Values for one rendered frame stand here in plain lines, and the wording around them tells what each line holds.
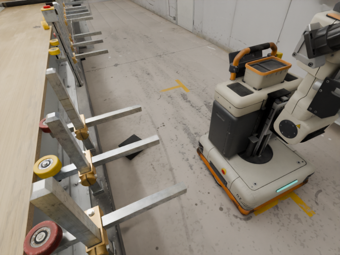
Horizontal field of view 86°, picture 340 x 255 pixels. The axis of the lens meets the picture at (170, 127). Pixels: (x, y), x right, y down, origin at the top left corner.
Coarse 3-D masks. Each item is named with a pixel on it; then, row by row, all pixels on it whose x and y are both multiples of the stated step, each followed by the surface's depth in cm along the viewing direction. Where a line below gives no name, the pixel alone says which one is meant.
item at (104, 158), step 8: (152, 136) 79; (136, 144) 76; (144, 144) 76; (152, 144) 78; (112, 152) 74; (120, 152) 73; (128, 152) 75; (96, 160) 71; (104, 160) 72; (112, 160) 74; (64, 168) 69; (72, 168) 69; (56, 176) 67; (64, 176) 68
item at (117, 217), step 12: (168, 192) 60; (180, 192) 61; (132, 204) 58; (144, 204) 58; (156, 204) 59; (108, 216) 55; (120, 216) 55; (132, 216) 57; (108, 228) 56; (72, 240) 51
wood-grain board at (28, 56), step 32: (0, 32) 196; (32, 32) 190; (0, 64) 132; (32, 64) 129; (0, 96) 99; (32, 96) 98; (0, 128) 79; (32, 128) 78; (0, 160) 66; (32, 160) 65; (0, 192) 57; (0, 224) 50; (32, 224) 52
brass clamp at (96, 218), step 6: (96, 210) 56; (96, 216) 55; (102, 216) 57; (96, 222) 53; (102, 228) 52; (102, 234) 51; (102, 240) 50; (96, 246) 49; (102, 246) 49; (108, 246) 50; (90, 252) 48; (96, 252) 49; (102, 252) 48; (108, 252) 50
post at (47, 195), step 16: (32, 192) 30; (48, 192) 31; (64, 192) 36; (48, 208) 33; (64, 208) 35; (80, 208) 42; (64, 224) 38; (80, 224) 40; (80, 240) 45; (96, 240) 48
